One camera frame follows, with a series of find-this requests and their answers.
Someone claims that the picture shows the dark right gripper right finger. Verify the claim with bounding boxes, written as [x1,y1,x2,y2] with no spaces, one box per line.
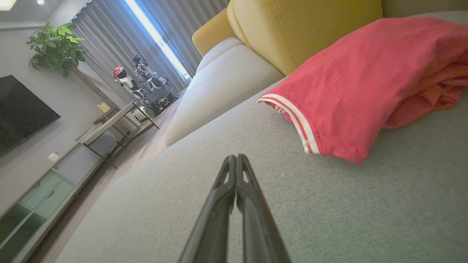
[237,153,291,263]

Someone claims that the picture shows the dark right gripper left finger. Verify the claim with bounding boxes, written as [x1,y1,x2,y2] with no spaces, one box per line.
[178,155,237,263]

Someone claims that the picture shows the red shirt with white trim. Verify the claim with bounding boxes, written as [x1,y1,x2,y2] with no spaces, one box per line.
[257,16,468,164]

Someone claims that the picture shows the large grey sofa seat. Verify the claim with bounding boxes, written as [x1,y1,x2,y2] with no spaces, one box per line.
[55,11,468,263]

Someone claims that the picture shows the grey sofa seat cushion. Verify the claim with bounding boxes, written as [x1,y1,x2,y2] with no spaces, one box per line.
[196,37,245,73]
[165,45,285,148]

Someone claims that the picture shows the white table with black legs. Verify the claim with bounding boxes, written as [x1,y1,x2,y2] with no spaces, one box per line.
[80,102,160,169]

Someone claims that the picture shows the white and black humanoid robot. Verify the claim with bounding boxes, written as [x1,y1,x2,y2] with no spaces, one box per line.
[132,54,171,92]

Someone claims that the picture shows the white robot with red helmet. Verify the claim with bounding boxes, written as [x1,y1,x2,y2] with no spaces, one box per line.
[113,66,146,101]

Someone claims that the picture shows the pale green television cabinet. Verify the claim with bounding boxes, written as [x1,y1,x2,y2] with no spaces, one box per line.
[0,124,121,263]

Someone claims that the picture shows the yellow sofa back cushion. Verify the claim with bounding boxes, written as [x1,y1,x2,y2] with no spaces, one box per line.
[192,8,238,57]
[227,0,383,76]

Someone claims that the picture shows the bright window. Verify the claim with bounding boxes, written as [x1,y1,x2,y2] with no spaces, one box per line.
[124,0,191,80]

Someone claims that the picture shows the grey window curtains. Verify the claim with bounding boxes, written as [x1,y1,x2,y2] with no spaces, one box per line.
[71,0,231,106]

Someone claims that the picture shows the black flat television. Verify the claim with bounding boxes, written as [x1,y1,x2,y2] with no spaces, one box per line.
[0,75,61,157]

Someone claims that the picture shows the green potted tree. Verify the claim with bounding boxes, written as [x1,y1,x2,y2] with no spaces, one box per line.
[26,23,117,108]

